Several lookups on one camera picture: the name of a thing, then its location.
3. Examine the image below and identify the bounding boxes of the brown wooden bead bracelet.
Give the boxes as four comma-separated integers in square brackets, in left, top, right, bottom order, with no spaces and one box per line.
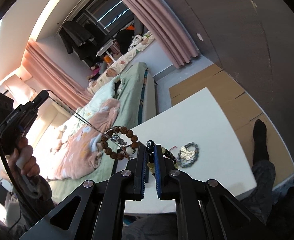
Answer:
[100,126,143,161]

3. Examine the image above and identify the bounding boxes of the silver chain necklace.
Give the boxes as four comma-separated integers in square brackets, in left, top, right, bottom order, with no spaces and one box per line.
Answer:
[47,89,131,159]

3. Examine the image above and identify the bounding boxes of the black jewelry box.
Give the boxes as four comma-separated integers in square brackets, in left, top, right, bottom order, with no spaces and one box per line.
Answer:
[112,152,151,183]

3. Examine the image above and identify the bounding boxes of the person's left hand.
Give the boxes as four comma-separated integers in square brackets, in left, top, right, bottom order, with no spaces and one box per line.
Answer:
[8,137,40,178]

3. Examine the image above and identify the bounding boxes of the pink curtain left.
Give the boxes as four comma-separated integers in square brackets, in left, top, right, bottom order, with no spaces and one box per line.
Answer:
[21,39,93,110]

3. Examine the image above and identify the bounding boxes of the pink curtain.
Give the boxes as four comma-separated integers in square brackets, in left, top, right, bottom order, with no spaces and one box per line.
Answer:
[21,39,93,110]
[122,0,199,68]

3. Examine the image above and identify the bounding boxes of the gold butterfly brooch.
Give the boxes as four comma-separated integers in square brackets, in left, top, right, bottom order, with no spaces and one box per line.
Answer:
[179,146,195,161]

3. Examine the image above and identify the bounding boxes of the green bed sheet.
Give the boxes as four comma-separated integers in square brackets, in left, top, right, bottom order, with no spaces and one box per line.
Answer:
[49,62,148,203]

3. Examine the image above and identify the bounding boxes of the pink floral blanket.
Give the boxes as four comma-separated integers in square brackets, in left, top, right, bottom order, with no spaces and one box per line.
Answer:
[45,98,120,180]

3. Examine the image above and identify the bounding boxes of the floral cream pillow quilt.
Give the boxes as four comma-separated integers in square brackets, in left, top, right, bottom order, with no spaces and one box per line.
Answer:
[87,31,155,95]

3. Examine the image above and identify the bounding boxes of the black hanging clothes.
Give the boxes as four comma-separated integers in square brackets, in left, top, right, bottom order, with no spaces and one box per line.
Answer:
[59,21,96,60]

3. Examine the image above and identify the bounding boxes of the person's black-socked foot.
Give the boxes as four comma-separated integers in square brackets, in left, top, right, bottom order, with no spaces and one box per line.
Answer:
[253,119,269,165]

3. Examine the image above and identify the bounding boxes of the brown cardboard sheet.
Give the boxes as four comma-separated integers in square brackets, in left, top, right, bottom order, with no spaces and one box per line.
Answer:
[169,64,294,187]

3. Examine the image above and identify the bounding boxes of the pink curtain right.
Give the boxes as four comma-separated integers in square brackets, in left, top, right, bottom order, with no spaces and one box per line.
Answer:
[122,0,199,68]

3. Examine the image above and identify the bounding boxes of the grey-green bead bracelet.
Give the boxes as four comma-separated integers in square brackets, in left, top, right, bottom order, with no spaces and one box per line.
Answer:
[177,142,200,169]

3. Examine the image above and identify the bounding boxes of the white bed frame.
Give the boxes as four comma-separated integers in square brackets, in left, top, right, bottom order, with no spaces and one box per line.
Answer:
[141,72,156,122]

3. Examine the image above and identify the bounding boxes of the white wall switch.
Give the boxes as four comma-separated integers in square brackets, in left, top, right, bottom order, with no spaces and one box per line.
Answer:
[197,33,204,41]

